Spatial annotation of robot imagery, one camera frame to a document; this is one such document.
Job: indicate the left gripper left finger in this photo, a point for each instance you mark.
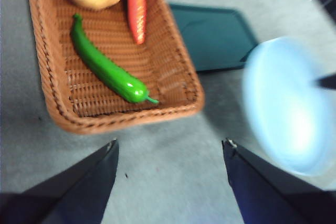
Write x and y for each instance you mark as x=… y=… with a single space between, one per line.
x=78 y=192

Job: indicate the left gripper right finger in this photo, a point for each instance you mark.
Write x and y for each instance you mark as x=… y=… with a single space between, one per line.
x=265 y=192

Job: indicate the dark rectangular tray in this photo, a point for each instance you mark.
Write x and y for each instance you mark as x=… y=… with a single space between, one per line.
x=210 y=40

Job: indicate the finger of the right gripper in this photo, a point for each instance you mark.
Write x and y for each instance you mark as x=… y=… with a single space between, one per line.
x=328 y=81

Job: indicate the blue round plate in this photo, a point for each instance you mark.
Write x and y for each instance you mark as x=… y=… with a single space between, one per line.
x=288 y=108

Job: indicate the orange toy carrot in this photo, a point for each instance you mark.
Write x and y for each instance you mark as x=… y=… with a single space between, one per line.
x=137 y=9

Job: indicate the brown wicker basket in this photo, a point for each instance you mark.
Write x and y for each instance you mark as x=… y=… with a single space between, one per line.
x=110 y=40

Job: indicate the green pepper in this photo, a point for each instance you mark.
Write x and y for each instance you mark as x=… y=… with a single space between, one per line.
x=105 y=68

